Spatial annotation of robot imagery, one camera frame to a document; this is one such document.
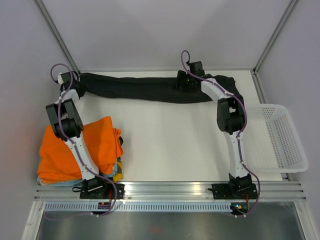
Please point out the aluminium frame post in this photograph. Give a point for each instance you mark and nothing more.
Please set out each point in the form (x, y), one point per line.
(275, 34)
(56, 34)

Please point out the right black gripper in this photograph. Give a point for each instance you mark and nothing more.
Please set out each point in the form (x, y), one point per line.
(182, 75)

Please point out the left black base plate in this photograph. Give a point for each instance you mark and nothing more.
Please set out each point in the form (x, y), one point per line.
(107, 192)

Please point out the light blue folded garment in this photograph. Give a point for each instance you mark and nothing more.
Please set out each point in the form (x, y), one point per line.
(69, 183)

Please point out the right aluminium frame post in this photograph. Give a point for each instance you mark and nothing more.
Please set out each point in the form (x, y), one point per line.
(275, 34)

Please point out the yellow black patterned garment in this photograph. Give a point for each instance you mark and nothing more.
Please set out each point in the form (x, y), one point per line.
(117, 170)

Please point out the white perforated plastic basket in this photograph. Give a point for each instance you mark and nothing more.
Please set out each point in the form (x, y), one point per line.
(271, 142)

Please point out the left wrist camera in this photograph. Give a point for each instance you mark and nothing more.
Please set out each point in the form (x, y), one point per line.
(60, 79)

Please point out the orange folded garment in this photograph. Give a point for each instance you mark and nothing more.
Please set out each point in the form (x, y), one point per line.
(57, 163)

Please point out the aluminium rail beam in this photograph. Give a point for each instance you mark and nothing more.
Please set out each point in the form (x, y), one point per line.
(270, 191)

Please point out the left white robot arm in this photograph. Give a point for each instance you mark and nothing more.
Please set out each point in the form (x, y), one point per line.
(67, 125)

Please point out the black trousers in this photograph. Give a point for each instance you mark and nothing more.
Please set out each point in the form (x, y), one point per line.
(159, 89)

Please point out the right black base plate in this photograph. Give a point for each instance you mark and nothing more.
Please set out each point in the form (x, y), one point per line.
(222, 191)

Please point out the left aluminium frame post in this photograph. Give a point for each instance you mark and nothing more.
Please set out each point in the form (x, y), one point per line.
(56, 34)

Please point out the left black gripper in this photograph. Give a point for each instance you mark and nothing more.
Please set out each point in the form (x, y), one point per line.
(83, 88)

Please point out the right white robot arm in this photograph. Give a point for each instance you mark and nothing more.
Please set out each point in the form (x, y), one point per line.
(231, 117)

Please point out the white slotted cable duct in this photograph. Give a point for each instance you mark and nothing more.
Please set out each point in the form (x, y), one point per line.
(140, 206)

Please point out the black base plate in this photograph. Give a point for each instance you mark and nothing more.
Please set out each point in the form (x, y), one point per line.
(107, 192)
(222, 191)

